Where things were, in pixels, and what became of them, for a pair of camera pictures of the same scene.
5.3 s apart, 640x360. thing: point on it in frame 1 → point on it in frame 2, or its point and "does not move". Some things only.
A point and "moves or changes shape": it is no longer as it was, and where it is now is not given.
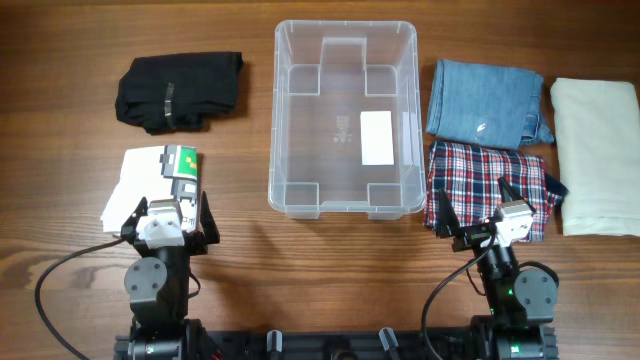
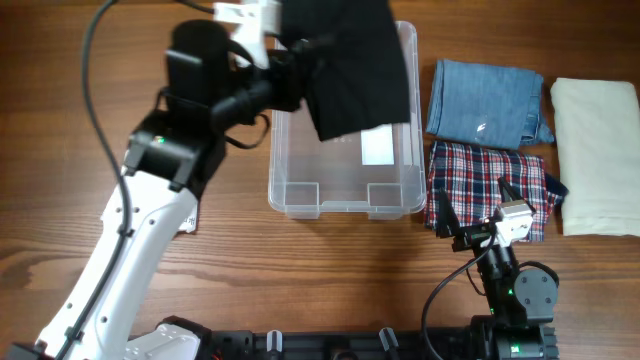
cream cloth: x=597 y=126 does not move
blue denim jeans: x=487 y=105 does not move
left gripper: x=196 y=240 → x=286 y=79
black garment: x=172 y=93 moves or changes shape
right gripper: x=449 y=225 does not move
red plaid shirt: x=469 y=176 does not move
